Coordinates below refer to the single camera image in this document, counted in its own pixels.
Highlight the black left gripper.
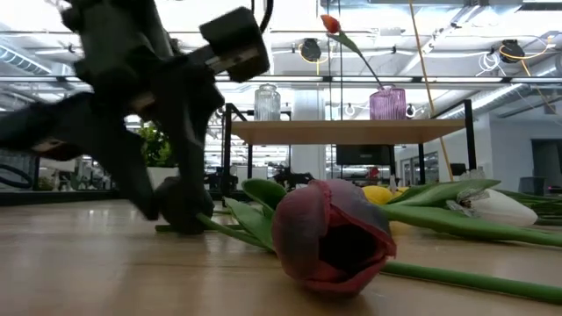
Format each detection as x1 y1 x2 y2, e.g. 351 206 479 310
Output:
0 47 225 236

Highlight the clear ribbed glass vase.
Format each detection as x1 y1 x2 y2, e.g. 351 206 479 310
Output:
254 83 282 122

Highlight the dark red tulip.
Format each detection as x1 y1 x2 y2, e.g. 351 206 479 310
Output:
154 177 397 296

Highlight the orange red tulip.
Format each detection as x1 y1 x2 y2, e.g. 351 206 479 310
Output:
320 14 386 89

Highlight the white blossom flower spray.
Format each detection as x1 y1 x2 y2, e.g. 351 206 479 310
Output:
498 188 562 226

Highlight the wooden shelf with black legs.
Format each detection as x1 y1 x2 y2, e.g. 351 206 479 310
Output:
221 99 478 210

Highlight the green plant in white pot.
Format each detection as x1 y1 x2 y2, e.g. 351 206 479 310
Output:
135 122 181 190

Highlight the white cube box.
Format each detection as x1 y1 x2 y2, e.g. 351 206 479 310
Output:
39 157 78 173

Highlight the purple ribbed glass vase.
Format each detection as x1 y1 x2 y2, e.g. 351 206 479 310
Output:
369 85 407 121

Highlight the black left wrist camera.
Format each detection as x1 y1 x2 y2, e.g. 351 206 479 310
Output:
199 6 271 84

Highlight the black ceiling cord reel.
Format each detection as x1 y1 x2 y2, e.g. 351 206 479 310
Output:
298 38 324 63
498 39 526 62

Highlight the yellow hanging cord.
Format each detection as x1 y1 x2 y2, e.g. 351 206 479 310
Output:
407 0 456 183

